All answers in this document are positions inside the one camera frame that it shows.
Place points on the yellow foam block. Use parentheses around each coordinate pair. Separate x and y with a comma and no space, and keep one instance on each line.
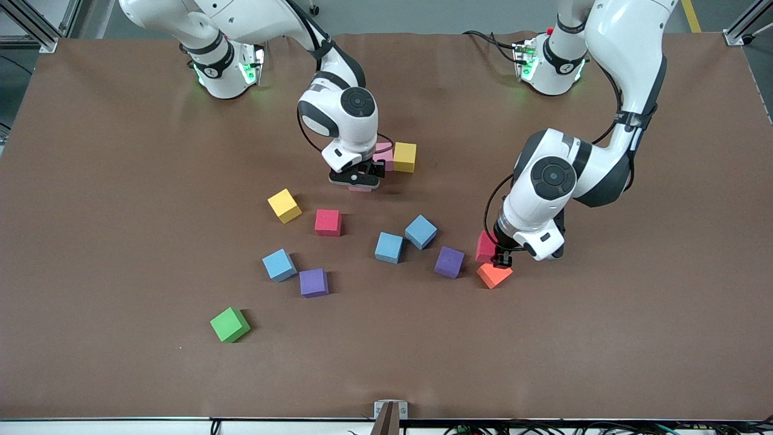
(404,157)
(284,205)

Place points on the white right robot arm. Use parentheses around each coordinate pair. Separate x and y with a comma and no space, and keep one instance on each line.
(356,130)

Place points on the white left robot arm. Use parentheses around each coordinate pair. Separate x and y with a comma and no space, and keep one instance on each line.
(628,48)

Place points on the pink foam block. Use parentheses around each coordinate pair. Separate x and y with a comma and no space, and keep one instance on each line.
(385,158)
(360,188)

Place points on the aluminium frame profile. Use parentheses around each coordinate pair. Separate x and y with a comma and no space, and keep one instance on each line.
(740,33)
(45,42)

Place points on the blue foam block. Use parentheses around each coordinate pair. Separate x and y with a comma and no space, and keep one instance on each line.
(279,265)
(421,232)
(389,248)

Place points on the green foam block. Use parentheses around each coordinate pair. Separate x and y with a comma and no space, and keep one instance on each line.
(229,324)

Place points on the brown table cover sheet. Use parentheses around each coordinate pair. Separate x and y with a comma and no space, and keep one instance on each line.
(604,338)

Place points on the purple foam block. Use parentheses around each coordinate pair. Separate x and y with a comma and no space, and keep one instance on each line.
(313,283)
(449,261)

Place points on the red foam block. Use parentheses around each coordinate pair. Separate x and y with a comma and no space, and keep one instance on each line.
(485,248)
(328,222)

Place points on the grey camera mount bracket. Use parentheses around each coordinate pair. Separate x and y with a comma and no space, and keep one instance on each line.
(391,417)

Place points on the white table edge rail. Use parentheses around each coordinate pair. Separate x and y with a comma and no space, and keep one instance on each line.
(90,428)

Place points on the orange foam block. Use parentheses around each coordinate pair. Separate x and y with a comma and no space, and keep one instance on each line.
(494,277)

